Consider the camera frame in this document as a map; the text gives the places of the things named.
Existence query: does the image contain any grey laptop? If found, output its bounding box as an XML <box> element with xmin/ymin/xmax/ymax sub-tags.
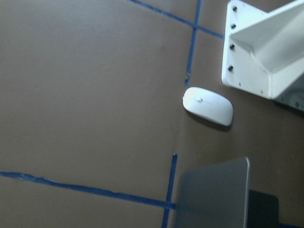
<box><xmin>173</xmin><ymin>157</ymin><xmax>250</xmax><ymax>228</ymax></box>

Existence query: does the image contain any white computer mouse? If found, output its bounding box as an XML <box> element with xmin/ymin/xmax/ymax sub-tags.
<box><xmin>182</xmin><ymin>87</ymin><xmax>233</xmax><ymax>126</ymax></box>

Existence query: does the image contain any white pillar mount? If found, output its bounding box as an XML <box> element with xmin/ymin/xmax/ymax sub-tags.
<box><xmin>221</xmin><ymin>0</ymin><xmax>304</xmax><ymax>99</ymax></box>

